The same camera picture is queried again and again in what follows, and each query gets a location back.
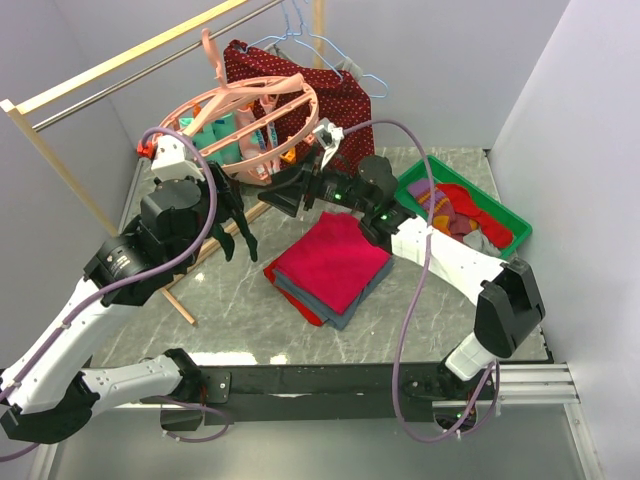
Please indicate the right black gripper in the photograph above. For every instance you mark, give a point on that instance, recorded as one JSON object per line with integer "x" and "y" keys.
{"x": 306, "y": 181}

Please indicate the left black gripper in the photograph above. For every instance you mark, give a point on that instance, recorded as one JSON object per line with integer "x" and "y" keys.
{"x": 229, "y": 196}

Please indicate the dark green dotted sock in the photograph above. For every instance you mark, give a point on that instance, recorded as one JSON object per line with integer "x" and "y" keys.
{"x": 225, "y": 240}

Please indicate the pink round clip hanger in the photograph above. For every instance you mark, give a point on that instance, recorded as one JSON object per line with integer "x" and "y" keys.
{"x": 273, "y": 98}

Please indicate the purple orange striped sock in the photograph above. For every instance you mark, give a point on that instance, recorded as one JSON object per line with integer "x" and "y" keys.
{"x": 445, "y": 219}

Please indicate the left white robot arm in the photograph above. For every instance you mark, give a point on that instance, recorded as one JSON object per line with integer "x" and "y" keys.
{"x": 49, "y": 393}

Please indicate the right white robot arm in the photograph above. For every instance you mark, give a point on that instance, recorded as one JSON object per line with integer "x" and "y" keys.
{"x": 506, "y": 296}

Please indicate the white blue hanging sock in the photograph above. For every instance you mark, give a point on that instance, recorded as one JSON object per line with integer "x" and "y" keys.
{"x": 253, "y": 144}

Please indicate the teal hanging sock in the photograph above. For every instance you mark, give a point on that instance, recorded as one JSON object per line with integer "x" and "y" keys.
{"x": 203, "y": 139}

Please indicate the red folded towel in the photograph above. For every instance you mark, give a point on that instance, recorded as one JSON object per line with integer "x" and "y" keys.
{"x": 310, "y": 316}

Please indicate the dark red dotted cloth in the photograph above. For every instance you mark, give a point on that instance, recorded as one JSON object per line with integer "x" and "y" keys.
{"x": 341, "y": 99}

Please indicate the grey folded towel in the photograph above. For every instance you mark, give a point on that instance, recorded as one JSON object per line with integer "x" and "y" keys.
{"x": 338, "y": 321}

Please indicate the green plastic tray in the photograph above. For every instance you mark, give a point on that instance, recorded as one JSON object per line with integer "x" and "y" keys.
{"x": 442, "y": 173}

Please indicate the grey sock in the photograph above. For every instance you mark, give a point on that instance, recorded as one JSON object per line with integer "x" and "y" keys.
{"x": 479, "y": 242}

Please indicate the black base beam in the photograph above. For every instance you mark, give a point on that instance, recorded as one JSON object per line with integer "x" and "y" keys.
{"x": 325, "y": 392}

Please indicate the red sock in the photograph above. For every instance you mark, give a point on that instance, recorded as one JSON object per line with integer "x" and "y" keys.
{"x": 462, "y": 202}

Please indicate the metal hanging rod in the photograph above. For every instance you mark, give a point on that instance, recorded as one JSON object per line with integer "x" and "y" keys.
{"x": 104, "y": 93}

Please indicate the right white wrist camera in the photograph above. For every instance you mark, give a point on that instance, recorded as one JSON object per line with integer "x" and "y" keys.
{"x": 329, "y": 136}

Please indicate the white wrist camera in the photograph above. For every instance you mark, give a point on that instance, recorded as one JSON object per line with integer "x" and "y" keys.
{"x": 169, "y": 160}
{"x": 329, "y": 136}

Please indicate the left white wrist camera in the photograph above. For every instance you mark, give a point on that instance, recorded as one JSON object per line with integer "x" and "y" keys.
{"x": 169, "y": 160}

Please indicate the blue wire hanger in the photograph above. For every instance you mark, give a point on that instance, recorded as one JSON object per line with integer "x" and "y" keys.
{"x": 305, "y": 25}

